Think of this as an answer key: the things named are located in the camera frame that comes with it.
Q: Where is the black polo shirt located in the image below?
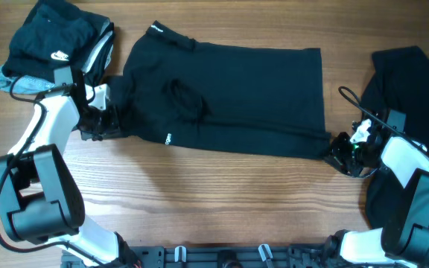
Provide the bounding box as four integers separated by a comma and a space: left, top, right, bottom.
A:
106, 22, 331, 159

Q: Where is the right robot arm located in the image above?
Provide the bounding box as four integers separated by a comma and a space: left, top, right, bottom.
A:
320, 110, 429, 267

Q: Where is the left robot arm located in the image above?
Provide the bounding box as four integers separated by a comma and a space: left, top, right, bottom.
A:
0, 66, 142, 267

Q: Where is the folded black grey-trimmed shirt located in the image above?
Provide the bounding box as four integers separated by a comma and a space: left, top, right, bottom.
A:
24, 2, 115, 86

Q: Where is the folded grey garment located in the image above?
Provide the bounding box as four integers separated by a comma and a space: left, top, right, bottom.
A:
0, 66, 55, 95

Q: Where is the black shirt pile right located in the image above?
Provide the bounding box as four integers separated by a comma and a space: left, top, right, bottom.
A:
359, 45, 429, 239

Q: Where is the folded black Nike garment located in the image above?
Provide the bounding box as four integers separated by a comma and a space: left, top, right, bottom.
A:
1, 1, 97, 82

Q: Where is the right white rail clip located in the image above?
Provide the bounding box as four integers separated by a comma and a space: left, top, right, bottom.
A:
258, 243, 273, 264

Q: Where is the white rail clip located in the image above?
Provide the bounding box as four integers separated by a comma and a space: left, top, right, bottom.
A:
174, 246, 187, 263
258, 243, 273, 264

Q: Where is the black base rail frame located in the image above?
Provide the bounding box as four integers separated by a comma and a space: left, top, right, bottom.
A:
60, 243, 334, 268

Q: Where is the left white rail clip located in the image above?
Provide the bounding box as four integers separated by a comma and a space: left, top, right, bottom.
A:
174, 246, 187, 263

